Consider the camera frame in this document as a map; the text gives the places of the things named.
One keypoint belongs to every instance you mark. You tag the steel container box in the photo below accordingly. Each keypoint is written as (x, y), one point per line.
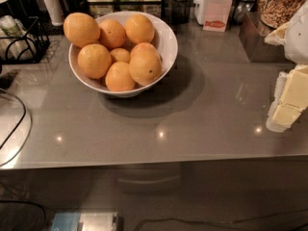
(252, 36)

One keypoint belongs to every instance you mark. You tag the orange at back right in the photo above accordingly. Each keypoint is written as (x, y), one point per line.
(139, 28)

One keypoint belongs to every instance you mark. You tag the tray of nuts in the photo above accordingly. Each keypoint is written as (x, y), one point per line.
(274, 13)

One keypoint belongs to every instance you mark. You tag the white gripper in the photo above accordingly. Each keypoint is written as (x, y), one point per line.
(298, 38)

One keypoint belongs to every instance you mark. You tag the orange at back middle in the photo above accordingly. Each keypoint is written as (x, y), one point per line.
(112, 33)

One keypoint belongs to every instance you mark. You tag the small orange in centre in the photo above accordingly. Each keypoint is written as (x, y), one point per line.
(120, 55)

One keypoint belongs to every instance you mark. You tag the white paper cup stack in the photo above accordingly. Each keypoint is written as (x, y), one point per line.
(55, 12)

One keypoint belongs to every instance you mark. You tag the orange at front middle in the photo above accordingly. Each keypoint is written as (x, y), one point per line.
(118, 77)

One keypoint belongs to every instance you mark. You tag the large orange on bowl rim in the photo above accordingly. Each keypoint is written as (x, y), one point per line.
(81, 29)

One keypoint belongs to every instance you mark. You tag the white napkin dispenser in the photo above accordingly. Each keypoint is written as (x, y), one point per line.
(212, 15)

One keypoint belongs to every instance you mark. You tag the orange at front left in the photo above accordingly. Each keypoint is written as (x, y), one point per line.
(94, 59)

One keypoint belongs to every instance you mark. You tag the metal serving spoon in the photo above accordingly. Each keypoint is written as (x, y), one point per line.
(241, 9)

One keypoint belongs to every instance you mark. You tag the orange behind front right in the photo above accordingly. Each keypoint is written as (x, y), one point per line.
(143, 47)

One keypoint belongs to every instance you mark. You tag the tea bag organiser box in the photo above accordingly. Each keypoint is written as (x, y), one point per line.
(102, 7)

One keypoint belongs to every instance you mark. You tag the black mesh cup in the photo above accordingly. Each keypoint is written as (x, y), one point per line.
(180, 11)

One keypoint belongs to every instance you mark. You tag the white ceramic bowl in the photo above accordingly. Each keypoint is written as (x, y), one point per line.
(166, 44)

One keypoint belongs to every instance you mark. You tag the black wire rack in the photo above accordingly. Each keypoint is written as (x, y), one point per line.
(22, 44)

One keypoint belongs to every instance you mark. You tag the large orange at front right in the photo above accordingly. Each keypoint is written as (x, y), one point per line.
(145, 68)

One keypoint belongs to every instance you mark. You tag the blue and silver device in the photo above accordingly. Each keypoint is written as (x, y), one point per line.
(104, 221)

